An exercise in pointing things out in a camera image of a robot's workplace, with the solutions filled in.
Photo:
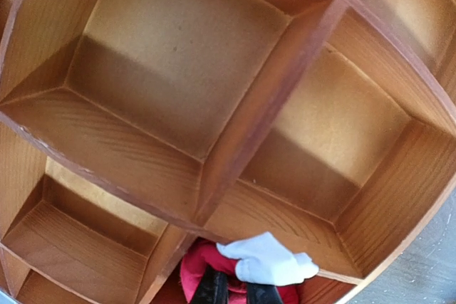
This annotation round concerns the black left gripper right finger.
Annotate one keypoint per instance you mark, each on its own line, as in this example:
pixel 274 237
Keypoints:
pixel 262 294

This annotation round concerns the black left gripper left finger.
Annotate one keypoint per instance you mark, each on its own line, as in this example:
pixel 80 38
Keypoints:
pixel 212 289

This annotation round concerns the red white underwear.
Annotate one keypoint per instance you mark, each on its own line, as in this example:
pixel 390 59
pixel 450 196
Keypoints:
pixel 260 259

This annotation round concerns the wooden compartment tray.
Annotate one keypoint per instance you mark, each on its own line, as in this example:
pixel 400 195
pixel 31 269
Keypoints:
pixel 131 130

